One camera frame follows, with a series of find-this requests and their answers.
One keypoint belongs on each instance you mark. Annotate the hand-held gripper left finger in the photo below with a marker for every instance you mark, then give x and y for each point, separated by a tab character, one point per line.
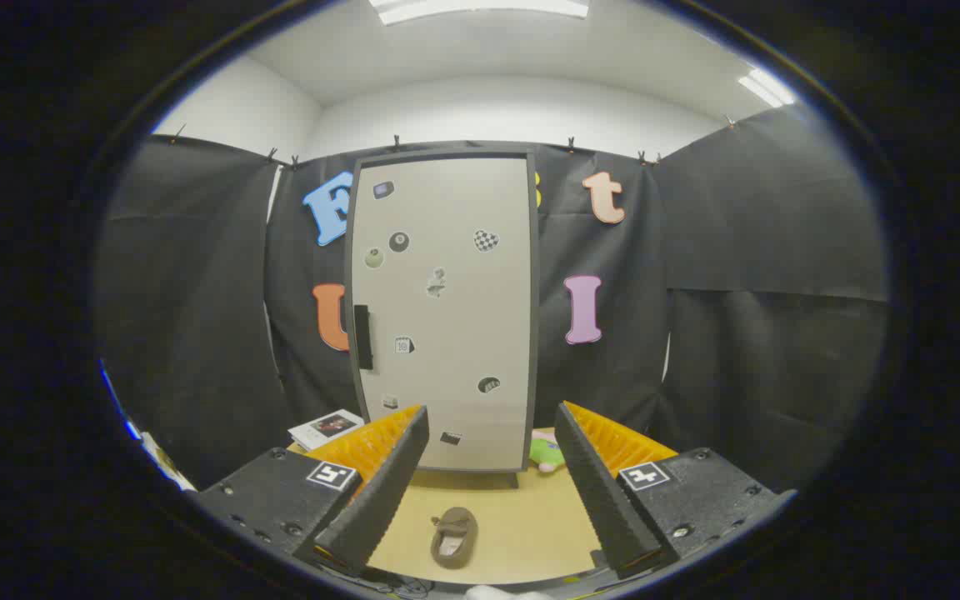
388	492

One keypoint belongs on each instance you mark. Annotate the green plush toy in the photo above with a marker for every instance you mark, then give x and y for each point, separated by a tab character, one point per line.
545	452

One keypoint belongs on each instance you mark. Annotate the white device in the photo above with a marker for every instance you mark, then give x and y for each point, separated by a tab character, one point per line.
167	467

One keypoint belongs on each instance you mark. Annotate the black backdrop cloth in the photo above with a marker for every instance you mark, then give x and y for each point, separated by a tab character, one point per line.
197	292

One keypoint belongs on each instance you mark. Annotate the long ceiling light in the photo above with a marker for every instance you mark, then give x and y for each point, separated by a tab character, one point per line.
480	8

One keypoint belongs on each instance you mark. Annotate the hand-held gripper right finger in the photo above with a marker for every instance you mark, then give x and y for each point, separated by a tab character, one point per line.
601	492

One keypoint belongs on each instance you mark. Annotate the white book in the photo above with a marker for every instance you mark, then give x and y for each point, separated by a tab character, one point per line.
326	427

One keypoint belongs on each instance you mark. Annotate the grey shoe cabinet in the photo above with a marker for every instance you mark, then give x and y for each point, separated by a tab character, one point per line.
533	292

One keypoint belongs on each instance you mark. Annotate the brown fuzzy shoe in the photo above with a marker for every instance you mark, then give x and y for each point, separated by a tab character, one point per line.
453	537

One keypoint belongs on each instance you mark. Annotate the white shoe cabinet door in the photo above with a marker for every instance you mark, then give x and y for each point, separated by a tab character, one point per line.
463	317

